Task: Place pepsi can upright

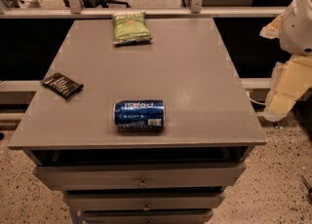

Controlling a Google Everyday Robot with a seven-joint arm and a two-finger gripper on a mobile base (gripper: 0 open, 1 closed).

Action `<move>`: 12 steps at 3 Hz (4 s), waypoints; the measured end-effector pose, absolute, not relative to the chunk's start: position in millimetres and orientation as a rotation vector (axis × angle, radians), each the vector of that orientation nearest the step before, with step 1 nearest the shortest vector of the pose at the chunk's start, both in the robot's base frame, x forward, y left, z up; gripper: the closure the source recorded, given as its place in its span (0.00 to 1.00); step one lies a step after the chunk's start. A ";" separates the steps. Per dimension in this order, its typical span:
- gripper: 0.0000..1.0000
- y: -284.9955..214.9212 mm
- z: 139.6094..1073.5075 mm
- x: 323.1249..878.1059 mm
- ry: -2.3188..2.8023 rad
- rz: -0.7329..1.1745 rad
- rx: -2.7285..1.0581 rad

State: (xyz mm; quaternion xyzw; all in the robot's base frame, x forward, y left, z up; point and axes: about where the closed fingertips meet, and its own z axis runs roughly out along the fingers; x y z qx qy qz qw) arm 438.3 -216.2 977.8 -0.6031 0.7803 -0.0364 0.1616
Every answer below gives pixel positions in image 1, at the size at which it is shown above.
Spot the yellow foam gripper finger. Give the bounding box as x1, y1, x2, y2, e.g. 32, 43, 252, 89
263, 56, 312, 122
259, 15, 282, 39

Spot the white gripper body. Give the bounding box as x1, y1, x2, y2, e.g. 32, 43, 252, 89
280, 0, 312, 56

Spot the blue pepsi can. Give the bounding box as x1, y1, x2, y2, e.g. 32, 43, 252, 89
113, 99, 165, 131

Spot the top grey drawer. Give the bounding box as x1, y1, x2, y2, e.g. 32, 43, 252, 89
33, 162, 246, 191

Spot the grey drawer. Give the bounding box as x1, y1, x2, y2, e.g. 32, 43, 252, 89
63, 192, 225, 211
33, 162, 246, 191
83, 210, 213, 224

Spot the green chip bag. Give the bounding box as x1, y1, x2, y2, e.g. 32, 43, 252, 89
112, 12, 152, 45

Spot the grey drawer cabinet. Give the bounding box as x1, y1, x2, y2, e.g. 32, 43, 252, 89
10, 19, 266, 224

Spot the bottom grey drawer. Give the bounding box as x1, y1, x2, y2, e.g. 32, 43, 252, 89
83, 210, 213, 224

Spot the black snack packet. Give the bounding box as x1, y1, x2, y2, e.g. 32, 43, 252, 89
41, 72, 84, 100

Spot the middle grey drawer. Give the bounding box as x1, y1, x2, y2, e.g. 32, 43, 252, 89
63, 192, 225, 211

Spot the white cable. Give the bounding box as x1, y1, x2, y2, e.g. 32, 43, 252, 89
247, 91, 267, 107

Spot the metal railing frame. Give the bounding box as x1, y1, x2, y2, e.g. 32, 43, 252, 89
1, 0, 286, 19

